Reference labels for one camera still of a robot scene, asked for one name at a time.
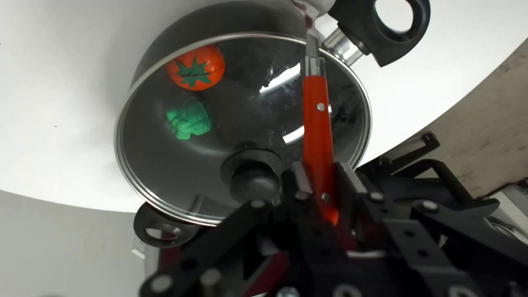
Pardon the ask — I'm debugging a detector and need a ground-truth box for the red-handled metal spoon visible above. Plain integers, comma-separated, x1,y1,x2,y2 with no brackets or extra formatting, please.
291,0,340,227

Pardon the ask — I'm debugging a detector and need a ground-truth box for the green toy vegetable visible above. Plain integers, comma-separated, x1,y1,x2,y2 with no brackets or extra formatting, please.
163,100,215,141

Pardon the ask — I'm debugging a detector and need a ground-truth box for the glass pot lid black knob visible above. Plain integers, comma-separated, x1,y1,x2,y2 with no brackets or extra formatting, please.
114,31,373,227

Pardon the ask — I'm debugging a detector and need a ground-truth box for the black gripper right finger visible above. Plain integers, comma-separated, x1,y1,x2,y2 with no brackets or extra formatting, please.
332,130,528,297

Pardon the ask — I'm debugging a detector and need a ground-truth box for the black cooking pot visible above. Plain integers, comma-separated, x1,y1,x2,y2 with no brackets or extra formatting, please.
114,0,434,265

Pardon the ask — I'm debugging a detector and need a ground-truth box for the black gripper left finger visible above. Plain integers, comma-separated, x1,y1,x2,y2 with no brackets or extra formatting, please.
139,161,332,297

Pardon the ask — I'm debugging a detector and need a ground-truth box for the red toy tomato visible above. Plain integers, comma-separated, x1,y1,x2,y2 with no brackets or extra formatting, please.
165,44,228,92

